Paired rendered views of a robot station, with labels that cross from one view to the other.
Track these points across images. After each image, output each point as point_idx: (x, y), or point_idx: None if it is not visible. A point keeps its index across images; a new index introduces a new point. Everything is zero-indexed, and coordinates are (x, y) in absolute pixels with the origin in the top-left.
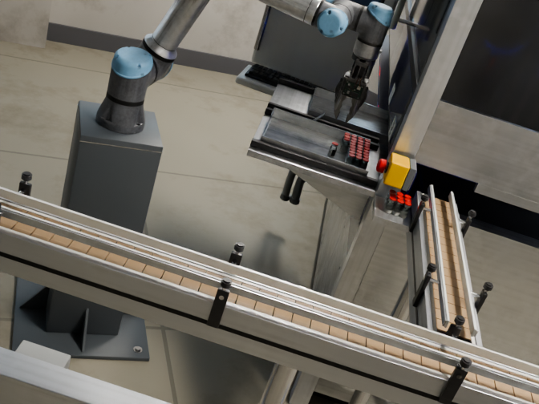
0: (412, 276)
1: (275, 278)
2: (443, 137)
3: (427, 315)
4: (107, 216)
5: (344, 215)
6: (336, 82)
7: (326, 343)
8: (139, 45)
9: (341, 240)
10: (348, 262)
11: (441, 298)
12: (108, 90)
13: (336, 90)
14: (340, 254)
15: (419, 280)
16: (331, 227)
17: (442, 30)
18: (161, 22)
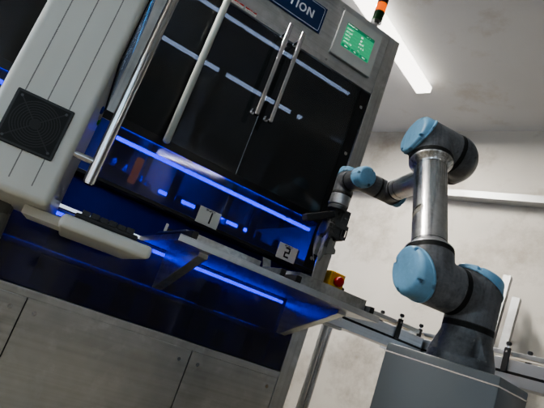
0: (371, 332)
1: (494, 347)
2: None
3: (414, 334)
4: None
5: (158, 360)
6: (57, 205)
7: None
8: (453, 259)
9: (209, 376)
10: (295, 369)
11: (406, 325)
12: (495, 329)
13: (329, 238)
14: (239, 382)
15: (385, 329)
16: (48, 405)
17: None
18: (447, 223)
